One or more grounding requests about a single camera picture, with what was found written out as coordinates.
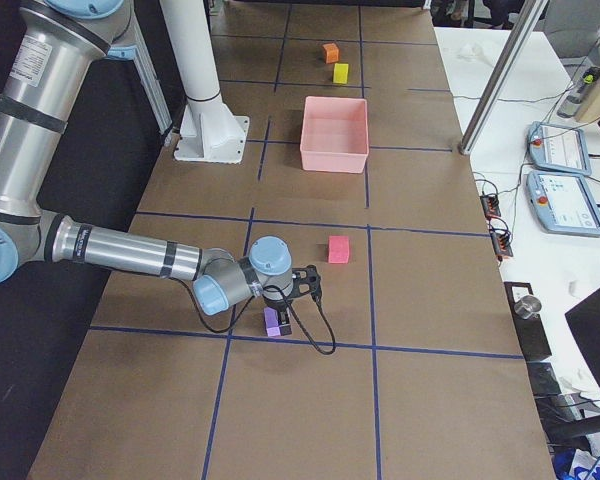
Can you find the pink plastic bin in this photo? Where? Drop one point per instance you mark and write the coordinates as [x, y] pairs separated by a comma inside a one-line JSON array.
[[334, 135]]

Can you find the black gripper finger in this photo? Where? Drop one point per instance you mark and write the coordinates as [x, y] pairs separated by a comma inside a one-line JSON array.
[[284, 325]]

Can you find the yellow foam block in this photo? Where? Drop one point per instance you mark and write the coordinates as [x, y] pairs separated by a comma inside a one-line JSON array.
[[340, 73]]

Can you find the white pedestal column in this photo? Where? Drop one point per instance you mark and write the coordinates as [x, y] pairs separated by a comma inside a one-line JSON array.
[[209, 131]]

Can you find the upper orange connector board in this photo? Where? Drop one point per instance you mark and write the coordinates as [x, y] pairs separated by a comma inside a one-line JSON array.
[[490, 205]]

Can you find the teach pendant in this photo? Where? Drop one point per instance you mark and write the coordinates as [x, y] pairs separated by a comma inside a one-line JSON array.
[[558, 148], [563, 203]]

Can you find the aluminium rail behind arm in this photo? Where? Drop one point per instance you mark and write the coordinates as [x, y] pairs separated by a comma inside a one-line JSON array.
[[149, 80]]

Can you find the black box under cup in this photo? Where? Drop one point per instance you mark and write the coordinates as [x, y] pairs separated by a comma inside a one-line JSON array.
[[530, 332]]

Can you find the orange connector board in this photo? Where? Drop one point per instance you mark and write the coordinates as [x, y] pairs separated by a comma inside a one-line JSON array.
[[501, 242], [490, 205]]

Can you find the small metal cup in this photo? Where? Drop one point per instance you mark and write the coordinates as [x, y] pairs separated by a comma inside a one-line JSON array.
[[527, 306]]

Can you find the lower teach pendant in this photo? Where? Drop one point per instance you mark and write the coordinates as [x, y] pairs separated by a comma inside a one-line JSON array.
[[563, 203]]

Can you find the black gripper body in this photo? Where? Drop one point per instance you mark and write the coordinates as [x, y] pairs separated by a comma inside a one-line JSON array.
[[275, 301]]

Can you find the lower orange connector board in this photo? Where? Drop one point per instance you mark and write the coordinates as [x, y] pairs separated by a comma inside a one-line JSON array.
[[501, 242]]

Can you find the upper teach pendant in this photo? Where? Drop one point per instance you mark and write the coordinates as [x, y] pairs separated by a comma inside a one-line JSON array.
[[558, 148]]

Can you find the aluminium frame post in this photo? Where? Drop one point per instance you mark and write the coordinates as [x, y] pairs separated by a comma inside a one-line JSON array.
[[516, 41]]

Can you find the purple foam block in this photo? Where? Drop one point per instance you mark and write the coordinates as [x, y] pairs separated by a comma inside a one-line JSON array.
[[271, 322]]

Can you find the orange foam block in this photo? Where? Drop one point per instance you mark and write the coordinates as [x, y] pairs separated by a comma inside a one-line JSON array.
[[331, 53]]

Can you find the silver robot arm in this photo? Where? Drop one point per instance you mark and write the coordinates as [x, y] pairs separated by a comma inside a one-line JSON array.
[[99, 175]]

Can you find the red foam block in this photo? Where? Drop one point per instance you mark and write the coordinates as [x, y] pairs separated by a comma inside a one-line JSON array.
[[338, 249]]

